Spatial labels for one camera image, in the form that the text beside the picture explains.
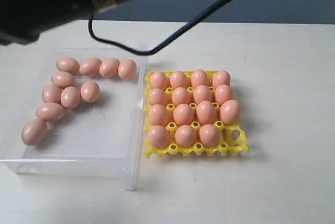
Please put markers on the brown egg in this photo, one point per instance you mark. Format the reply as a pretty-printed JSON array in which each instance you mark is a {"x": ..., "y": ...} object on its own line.
[
  {"x": 69, "y": 65},
  {"x": 90, "y": 67},
  {"x": 90, "y": 91},
  {"x": 185, "y": 136},
  {"x": 70, "y": 97},
  {"x": 220, "y": 78},
  {"x": 205, "y": 113},
  {"x": 109, "y": 67},
  {"x": 181, "y": 96},
  {"x": 229, "y": 112},
  {"x": 50, "y": 112},
  {"x": 199, "y": 77},
  {"x": 34, "y": 132},
  {"x": 51, "y": 94},
  {"x": 158, "y": 96},
  {"x": 159, "y": 80},
  {"x": 183, "y": 114},
  {"x": 209, "y": 135},
  {"x": 159, "y": 136},
  {"x": 159, "y": 115},
  {"x": 202, "y": 93},
  {"x": 127, "y": 69},
  {"x": 178, "y": 79},
  {"x": 63, "y": 79},
  {"x": 223, "y": 93}
]

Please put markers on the clear plastic bin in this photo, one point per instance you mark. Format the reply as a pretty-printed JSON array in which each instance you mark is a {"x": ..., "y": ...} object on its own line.
[{"x": 100, "y": 139}]

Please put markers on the yellow plastic egg tray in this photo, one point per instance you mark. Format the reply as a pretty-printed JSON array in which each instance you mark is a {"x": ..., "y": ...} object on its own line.
[{"x": 232, "y": 139}]

